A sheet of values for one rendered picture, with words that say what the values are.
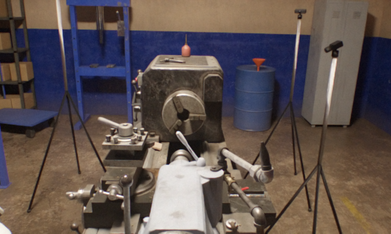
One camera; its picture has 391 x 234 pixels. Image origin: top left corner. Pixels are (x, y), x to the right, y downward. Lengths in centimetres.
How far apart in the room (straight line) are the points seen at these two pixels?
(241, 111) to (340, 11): 194
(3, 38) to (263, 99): 381
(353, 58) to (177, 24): 263
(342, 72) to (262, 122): 138
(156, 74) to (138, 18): 335
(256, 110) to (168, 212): 409
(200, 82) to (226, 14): 335
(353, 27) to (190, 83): 361
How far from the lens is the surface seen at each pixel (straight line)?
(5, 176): 382
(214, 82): 210
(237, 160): 106
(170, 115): 199
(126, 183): 89
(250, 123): 501
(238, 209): 150
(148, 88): 217
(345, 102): 556
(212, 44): 544
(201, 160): 118
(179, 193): 103
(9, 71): 590
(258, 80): 486
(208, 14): 541
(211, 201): 115
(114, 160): 150
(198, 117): 196
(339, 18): 530
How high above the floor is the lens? 168
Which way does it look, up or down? 18 degrees down
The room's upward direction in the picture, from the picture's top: 2 degrees clockwise
